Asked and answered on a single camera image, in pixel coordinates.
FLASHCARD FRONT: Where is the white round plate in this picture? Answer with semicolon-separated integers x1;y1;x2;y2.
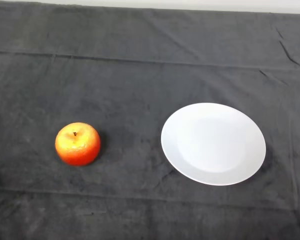
160;102;267;187

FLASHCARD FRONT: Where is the black cloth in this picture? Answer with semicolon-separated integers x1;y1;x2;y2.
0;1;300;240

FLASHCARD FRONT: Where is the red yellow apple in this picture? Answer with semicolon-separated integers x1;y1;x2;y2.
54;122;102;167

